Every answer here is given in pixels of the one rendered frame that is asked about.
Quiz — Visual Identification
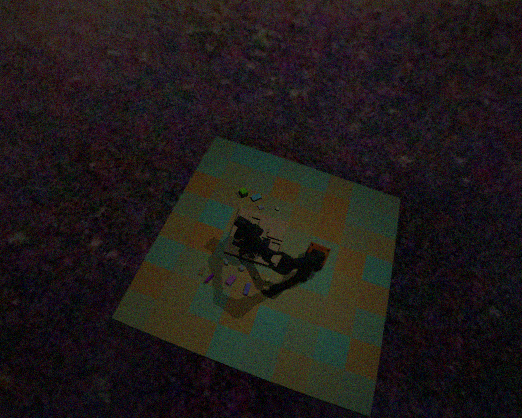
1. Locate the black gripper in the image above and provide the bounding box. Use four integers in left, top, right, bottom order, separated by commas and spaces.
234, 228, 270, 246

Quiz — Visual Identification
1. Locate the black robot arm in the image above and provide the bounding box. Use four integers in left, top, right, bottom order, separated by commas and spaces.
234, 215, 326, 275

